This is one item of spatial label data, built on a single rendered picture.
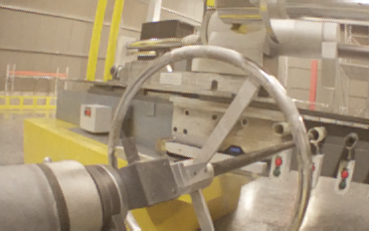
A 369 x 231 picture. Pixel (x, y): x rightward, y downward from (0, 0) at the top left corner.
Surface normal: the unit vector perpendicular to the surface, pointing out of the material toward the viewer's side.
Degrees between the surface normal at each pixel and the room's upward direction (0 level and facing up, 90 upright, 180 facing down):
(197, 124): 90
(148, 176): 61
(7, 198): 50
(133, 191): 90
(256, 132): 90
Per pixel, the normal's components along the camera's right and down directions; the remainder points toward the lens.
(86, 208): 0.78, -0.15
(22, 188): 0.60, -0.65
